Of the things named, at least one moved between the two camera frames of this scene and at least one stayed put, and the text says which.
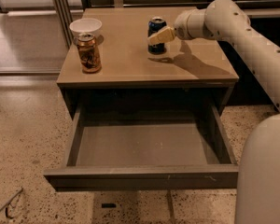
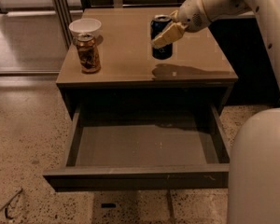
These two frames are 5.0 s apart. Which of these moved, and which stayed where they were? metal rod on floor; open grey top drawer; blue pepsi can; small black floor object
Moved: blue pepsi can
Stayed: open grey top drawer; small black floor object; metal rod on floor
